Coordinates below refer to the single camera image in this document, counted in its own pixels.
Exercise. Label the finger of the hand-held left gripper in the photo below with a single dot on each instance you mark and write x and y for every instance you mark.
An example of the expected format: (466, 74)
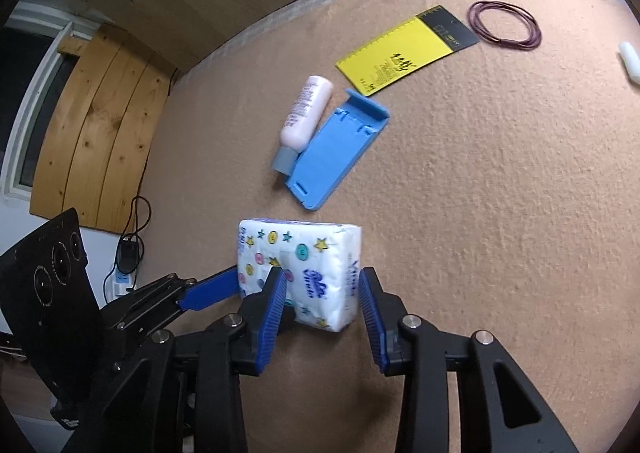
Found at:
(210, 295)

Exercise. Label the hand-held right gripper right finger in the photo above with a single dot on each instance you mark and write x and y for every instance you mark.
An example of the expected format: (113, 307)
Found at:
(372, 318)

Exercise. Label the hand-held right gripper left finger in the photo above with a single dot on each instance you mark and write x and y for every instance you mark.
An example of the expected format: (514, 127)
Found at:
(270, 323)

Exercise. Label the patterned white tissue pack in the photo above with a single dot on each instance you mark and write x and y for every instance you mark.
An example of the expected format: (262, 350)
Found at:
(320, 258)

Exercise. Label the yellow and black card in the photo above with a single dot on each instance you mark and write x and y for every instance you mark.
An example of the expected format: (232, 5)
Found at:
(390, 58)

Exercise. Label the small white tube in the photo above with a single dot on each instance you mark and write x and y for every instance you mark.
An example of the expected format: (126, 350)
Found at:
(631, 60)

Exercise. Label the white power strip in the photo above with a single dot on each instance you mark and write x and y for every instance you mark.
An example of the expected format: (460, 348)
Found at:
(120, 283)

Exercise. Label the black power adapter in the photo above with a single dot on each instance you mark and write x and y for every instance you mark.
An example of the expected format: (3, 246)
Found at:
(129, 253)

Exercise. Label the blue plastic phone stand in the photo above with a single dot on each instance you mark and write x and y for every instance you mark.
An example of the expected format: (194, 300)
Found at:
(330, 158)

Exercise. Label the pine plank panel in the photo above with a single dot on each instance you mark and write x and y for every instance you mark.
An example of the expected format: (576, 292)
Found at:
(100, 133)

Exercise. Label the small white bottle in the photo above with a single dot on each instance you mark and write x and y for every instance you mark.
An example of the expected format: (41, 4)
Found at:
(305, 113)

